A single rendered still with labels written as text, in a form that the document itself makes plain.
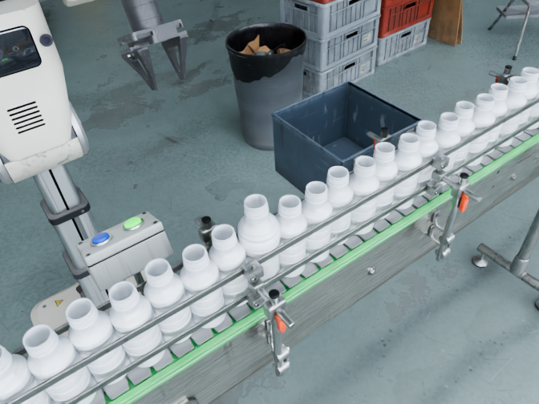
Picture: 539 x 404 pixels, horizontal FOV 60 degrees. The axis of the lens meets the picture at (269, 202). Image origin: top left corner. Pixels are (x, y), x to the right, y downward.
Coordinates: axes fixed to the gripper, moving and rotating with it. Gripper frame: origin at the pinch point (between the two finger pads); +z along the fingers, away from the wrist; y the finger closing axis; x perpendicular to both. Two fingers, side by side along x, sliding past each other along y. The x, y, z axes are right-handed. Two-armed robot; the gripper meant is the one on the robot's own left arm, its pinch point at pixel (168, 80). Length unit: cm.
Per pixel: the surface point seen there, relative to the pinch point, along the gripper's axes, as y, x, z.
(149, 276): -23.7, -17.3, 23.0
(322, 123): 66, 28, 32
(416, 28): 305, 133, 39
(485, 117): 51, -32, 27
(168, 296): -22.5, -17.5, 27.3
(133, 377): -31, -12, 39
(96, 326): -32.7, -15.1, 26.2
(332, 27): 200, 128, 15
